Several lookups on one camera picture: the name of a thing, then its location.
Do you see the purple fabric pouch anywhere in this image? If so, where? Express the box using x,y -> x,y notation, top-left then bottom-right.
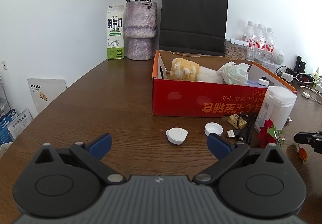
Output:
247,80 -> 260,87

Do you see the white green milk carton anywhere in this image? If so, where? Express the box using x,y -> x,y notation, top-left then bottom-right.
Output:
106,5 -> 124,60

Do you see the small white capped jar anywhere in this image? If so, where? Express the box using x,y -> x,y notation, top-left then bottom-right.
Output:
204,122 -> 224,136

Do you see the water bottle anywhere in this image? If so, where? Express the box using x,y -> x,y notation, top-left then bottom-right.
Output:
242,21 -> 256,61
254,24 -> 266,64
265,27 -> 275,59

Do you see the white leaflet by wall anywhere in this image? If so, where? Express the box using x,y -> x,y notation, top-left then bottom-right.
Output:
27,78 -> 67,113

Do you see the water bottle right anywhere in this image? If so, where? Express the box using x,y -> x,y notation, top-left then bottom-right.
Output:
265,27 -> 275,59

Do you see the black paper bag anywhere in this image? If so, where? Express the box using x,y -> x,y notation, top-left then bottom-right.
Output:
159,0 -> 228,56

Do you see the large white bottle cap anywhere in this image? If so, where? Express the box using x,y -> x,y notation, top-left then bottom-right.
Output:
258,79 -> 270,86

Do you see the white tissue sheet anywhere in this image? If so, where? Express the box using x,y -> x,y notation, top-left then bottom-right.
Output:
226,61 -> 249,73

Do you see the water bottle left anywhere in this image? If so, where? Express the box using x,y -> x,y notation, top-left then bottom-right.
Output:
242,21 -> 256,61

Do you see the red cardboard box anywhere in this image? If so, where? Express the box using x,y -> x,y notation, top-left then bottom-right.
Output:
152,50 -> 298,118

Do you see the white round speaker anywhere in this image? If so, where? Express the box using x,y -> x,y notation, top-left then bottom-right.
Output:
271,49 -> 284,65

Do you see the white charging cable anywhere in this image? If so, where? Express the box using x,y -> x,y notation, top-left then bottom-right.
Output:
299,85 -> 322,105

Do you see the white power adapter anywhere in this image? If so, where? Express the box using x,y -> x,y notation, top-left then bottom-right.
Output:
281,73 -> 294,83

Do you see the yellow white plush toy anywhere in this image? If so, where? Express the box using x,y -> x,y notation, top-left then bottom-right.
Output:
170,58 -> 224,84

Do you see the plastic bag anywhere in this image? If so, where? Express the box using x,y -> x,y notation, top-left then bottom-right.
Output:
219,63 -> 248,85

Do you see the purple ceramic vase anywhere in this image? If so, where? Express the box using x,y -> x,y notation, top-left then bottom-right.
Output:
124,1 -> 158,61

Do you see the water bottle middle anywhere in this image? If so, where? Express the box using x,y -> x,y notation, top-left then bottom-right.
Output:
254,24 -> 266,64

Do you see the cotton swab box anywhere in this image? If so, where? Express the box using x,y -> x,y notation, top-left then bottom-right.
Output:
254,86 -> 297,132

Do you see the clear seed container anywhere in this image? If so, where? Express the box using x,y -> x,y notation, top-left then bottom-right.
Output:
224,38 -> 248,60

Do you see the red flower ornament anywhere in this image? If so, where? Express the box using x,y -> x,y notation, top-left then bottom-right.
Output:
258,119 -> 285,149

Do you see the small white lid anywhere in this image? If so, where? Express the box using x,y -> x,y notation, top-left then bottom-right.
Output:
165,128 -> 188,145

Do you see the small yellow packet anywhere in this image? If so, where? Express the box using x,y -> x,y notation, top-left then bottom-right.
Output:
228,114 -> 248,130

